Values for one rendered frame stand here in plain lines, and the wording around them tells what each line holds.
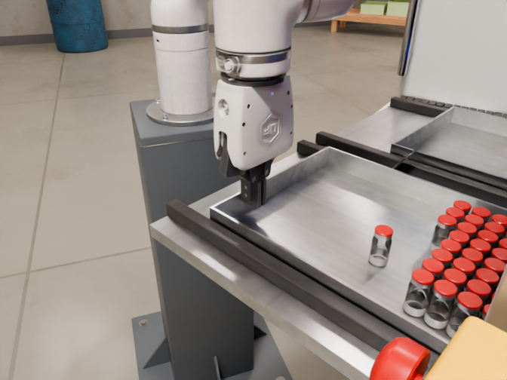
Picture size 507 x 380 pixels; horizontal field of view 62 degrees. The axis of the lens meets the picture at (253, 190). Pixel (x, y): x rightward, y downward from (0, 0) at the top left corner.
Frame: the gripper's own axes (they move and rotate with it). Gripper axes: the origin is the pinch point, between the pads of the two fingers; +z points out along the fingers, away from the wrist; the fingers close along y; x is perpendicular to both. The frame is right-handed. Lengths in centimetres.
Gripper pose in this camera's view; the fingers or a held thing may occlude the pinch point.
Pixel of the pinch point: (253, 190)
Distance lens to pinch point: 56.2
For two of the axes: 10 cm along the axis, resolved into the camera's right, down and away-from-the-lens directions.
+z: 0.0, 8.6, 5.0
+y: 6.9, -3.6, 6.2
